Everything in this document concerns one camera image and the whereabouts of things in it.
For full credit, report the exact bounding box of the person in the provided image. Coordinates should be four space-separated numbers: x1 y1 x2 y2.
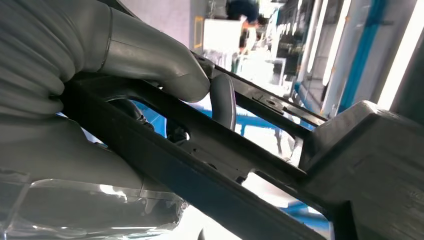
226 0 270 56

